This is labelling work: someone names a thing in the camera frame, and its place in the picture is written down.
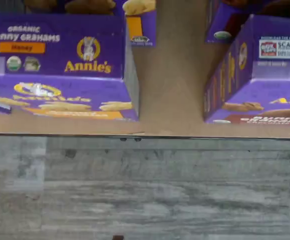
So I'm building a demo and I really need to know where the brown wooden shelf board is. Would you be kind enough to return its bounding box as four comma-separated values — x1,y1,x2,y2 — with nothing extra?
0,0,290,140

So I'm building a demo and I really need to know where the purple box with orange patch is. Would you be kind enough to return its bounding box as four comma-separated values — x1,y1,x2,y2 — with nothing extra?
0,13,140,123

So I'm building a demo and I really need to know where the purple box with brown patch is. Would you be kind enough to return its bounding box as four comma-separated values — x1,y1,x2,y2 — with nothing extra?
203,13,290,125

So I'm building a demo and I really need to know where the rear purple box orange patch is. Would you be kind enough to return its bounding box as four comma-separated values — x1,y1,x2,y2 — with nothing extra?
0,0,157,48

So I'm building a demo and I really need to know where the rear purple box brown patch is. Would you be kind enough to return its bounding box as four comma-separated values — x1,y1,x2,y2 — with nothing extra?
205,0,290,45

